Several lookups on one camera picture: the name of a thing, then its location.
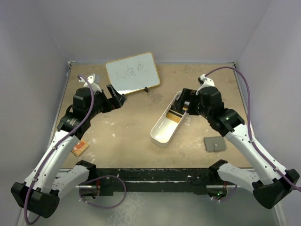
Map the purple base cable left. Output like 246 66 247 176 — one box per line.
79 175 127 209

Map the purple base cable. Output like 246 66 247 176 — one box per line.
79 175 127 209
210 183 238 203

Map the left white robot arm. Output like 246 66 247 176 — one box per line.
11 85 127 218

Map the grey card holder wallet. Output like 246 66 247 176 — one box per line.
204 136 226 152

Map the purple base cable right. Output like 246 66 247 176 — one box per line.
210 183 238 203

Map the small whiteboard wooden frame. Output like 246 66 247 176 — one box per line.
105 52 161 95

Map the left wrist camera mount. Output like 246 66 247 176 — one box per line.
78 73 103 93

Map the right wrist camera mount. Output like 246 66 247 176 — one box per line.
198 74 215 91

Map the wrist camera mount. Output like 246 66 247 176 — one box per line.
198 74 215 91
78 73 103 93

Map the orange card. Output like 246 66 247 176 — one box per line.
71 140 89 156

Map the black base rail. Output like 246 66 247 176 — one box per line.
69 167 236 196

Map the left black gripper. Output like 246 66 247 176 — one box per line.
87 85 126 119

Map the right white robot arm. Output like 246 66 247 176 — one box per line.
171 87 300 209

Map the gold black striped card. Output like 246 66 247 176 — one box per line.
166 111 183 123

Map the white oblong plastic tray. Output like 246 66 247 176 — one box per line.
150 91 186 147

